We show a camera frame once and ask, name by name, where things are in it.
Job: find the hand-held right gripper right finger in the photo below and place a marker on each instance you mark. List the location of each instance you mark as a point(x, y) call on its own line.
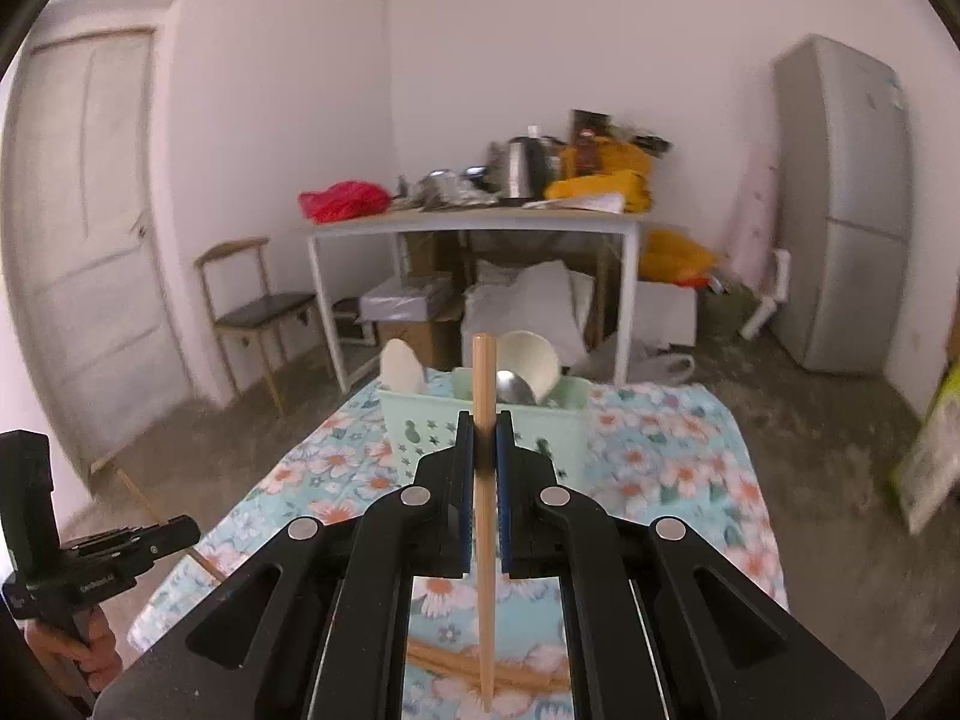
point(504, 510)

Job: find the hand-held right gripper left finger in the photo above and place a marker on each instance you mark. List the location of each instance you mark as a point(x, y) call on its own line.
point(450, 510)

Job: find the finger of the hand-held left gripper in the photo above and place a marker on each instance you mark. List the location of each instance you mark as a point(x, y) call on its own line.
point(169, 532)

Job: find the teal perforated utensil holder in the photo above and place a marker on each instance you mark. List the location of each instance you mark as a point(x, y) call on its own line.
point(420, 427)

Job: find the metal spoon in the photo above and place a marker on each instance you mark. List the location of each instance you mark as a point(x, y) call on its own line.
point(516, 388)

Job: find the white plastic spoon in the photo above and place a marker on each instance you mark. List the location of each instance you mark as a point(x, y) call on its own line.
point(403, 367)

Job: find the white plastic ladle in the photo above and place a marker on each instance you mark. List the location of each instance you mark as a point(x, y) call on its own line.
point(532, 360)

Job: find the person's left hand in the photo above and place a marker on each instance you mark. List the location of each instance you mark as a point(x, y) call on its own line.
point(82, 652)

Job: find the floral blue blanket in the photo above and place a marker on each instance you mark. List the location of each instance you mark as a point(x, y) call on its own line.
point(675, 480)

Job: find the white cloth bundle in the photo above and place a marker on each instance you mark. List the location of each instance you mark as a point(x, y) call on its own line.
point(525, 307)

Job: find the small wooden stool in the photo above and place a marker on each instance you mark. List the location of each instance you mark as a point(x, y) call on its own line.
point(352, 322)

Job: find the silver wrapped box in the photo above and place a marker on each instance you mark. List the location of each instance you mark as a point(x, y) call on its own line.
point(405, 300)

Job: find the wooden chair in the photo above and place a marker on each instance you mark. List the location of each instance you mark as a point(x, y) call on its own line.
point(255, 311)

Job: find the white box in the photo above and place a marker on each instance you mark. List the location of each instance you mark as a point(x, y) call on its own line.
point(664, 315)

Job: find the white door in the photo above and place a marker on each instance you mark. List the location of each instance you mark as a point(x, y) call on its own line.
point(90, 240)

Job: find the white table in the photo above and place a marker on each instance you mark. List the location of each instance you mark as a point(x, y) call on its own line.
point(480, 219)

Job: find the yellow plastic bag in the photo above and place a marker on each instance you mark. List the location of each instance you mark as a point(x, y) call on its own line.
point(675, 259)

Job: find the metal cookware pile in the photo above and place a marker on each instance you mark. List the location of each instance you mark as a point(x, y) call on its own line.
point(450, 191)

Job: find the red plastic bag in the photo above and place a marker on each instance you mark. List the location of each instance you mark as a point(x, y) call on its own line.
point(345, 201)

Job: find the yellow bag with white paper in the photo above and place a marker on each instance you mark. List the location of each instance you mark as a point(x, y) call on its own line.
point(607, 191)

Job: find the steel electric kettle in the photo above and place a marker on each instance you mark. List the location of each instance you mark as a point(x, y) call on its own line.
point(525, 169)

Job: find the white pipe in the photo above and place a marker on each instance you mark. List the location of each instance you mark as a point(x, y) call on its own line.
point(772, 292)

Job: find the pink board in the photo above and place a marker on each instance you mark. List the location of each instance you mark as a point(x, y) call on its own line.
point(754, 225)

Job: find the brown paper bag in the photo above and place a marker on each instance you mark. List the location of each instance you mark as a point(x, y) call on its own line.
point(591, 139)

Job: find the white and green rice bag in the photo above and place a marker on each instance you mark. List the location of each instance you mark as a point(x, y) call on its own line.
point(934, 450)

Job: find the grey refrigerator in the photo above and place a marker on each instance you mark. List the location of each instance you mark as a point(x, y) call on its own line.
point(847, 210)

